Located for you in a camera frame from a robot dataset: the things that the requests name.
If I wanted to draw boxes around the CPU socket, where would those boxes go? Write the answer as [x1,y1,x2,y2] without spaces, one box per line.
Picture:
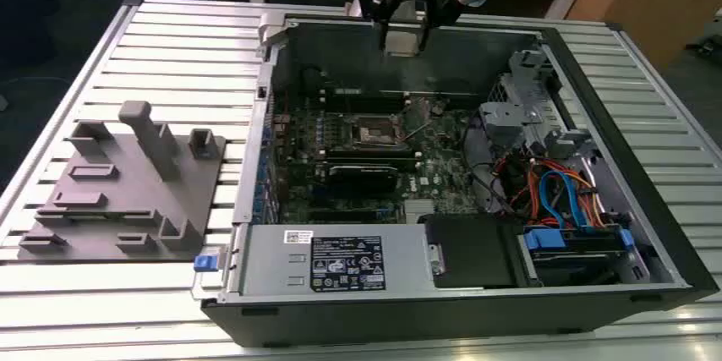
[347,113,412,151]

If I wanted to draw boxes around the black wire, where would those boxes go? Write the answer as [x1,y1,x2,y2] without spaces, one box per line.
[460,118,512,215]

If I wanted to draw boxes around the black drive bay cover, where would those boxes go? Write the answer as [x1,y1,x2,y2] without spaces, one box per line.
[419,213,543,290]

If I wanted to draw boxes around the black RAM slot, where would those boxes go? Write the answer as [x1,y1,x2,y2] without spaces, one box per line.
[324,148,422,159]
[320,88,412,102]
[324,157,422,169]

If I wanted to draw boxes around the black PC case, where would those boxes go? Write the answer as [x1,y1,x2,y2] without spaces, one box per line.
[191,12,721,348]

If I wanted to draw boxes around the black graphics card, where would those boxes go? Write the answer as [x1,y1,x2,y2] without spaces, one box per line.
[324,163,399,194]

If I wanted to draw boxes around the blue floor cable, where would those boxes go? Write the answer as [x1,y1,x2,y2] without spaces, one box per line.
[0,75,73,86]

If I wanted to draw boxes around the blue wire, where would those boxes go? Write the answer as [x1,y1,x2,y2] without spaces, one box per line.
[538,170,594,233]

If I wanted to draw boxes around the silver CPU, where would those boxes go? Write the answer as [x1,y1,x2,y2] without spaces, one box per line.
[388,32,422,57]

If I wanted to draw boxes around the metal drive cage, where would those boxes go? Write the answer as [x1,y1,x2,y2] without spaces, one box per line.
[478,50,602,163]

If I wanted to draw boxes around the orange wire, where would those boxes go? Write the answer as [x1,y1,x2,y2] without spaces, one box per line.
[507,157,616,227]

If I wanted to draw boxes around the silver power supply unit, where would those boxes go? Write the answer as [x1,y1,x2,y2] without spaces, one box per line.
[223,223,439,297]

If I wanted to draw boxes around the black expansion slot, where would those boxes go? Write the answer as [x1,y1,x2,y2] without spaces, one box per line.
[308,208,390,223]

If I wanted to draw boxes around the green motherboard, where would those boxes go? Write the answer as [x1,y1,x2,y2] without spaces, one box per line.
[269,92,492,226]

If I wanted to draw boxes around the hard disk in blue carrier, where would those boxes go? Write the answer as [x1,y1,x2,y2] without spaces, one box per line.
[522,225,636,288]

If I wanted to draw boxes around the grey parts rack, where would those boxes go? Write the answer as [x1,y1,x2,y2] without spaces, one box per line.
[16,101,228,263]

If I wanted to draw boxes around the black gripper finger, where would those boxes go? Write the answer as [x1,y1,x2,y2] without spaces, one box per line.
[419,0,460,52]
[354,0,396,52]

